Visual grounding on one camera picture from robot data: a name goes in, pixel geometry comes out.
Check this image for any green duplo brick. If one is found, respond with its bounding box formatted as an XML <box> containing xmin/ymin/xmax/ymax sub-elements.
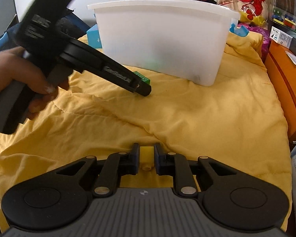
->
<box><xmin>134</xmin><ymin>71</ymin><xmax>151</xmax><ymax>85</ymax></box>

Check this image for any small yellow duplo brick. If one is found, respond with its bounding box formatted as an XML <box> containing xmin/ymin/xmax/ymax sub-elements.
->
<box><xmin>140</xmin><ymin>146</ymin><xmax>155</xmax><ymax>171</ymax></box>

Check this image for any person left hand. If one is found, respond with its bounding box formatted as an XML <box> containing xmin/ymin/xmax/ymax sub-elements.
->
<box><xmin>0</xmin><ymin>47</ymin><xmax>69</xmax><ymax>120</ymax></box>

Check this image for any dark blue bag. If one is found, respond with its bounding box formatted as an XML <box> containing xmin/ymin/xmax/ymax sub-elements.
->
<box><xmin>0</xmin><ymin>9</ymin><xmax>90</xmax><ymax>52</ymax></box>

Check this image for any light blue small box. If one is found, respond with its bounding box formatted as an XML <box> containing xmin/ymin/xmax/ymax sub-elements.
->
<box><xmin>86</xmin><ymin>24</ymin><xmax>102</xmax><ymax>49</ymax></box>

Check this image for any white plastic storage bin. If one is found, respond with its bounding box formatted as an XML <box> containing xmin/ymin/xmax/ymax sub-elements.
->
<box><xmin>88</xmin><ymin>0</ymin><xmax>240</xmax><ymax>86</ymax></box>

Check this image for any yellow quilted cloth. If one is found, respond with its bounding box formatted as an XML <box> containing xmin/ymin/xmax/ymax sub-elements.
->
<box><xmin>0</xmin><ymin>32</ymin><xmax>292</xmax><ymax>231</ymax></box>

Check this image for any orange cardboard box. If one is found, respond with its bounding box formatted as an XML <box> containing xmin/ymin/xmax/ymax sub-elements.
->
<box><xmin>265</xmin><ymin>41</ymin><xmax>296</xmax><ymax>142</ymax></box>

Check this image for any small white carton box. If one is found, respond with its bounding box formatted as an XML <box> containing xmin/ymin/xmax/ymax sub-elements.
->
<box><xmin>270</xmin><ymin>26</ymin><xmax>292</xmax><ymax>49</ymax></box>

